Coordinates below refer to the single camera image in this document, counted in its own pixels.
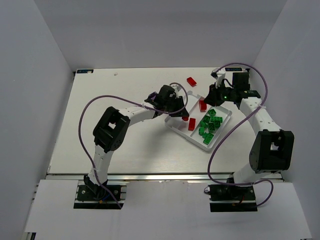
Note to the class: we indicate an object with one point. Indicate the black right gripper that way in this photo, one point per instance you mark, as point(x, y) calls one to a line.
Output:
point(213, 95)

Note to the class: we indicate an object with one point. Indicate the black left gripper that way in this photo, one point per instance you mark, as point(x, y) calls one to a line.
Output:
point(179, 107)

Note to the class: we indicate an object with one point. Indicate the small red lego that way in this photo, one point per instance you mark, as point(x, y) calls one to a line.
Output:
point(185, 118)

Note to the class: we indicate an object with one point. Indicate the red and green lego stack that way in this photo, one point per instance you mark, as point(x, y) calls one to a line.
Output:
point(192, 124)

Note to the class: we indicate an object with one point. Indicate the green 2x4 lego plate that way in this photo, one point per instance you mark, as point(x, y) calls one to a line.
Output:
point(216, 119)

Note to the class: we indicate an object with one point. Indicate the green 2x2 lego brick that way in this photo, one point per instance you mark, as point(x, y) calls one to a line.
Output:
point(211, 127)

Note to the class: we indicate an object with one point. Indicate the small green lego brick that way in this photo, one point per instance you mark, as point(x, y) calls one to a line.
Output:
point(206, 141)

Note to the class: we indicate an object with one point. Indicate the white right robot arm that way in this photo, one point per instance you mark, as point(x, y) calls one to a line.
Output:
point(273, 147)

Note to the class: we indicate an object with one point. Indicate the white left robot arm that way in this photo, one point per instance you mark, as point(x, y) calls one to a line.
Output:
point(110, 131)

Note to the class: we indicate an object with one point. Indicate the white three-compartment tray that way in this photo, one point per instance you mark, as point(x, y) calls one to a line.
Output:
point(181, 127)

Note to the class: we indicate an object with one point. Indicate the red lego brick top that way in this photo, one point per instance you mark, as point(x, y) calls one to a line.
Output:
point(191, 82)

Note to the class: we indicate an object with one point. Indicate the blue label right corner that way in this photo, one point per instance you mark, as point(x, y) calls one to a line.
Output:
point(233, 69)

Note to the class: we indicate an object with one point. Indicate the blue label corner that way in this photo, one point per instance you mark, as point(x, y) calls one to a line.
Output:
point(84, 71)
point(233, 69)

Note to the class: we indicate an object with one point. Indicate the purple arch lego brick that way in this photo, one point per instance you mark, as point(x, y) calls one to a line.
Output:
point(152, 95)

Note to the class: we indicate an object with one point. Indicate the blue label left corner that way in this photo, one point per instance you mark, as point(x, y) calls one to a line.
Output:
point(84, 71)

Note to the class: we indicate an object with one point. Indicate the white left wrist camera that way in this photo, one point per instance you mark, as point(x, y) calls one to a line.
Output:
point(176, 87)

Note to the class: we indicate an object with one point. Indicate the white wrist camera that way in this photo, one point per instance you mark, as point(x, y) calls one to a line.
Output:
point(218, 75)
point(176, 87)

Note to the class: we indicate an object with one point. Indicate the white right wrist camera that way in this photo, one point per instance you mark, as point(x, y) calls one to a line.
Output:
point(218, 75)

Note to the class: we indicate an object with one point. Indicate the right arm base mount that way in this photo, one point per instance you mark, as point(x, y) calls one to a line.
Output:
point(231, 199)

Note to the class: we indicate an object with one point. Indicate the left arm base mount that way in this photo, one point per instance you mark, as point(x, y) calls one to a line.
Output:
point(85, 199)

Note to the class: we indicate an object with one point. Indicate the aluminium table edge rail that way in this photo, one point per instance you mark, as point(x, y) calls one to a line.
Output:
point(116, 177)

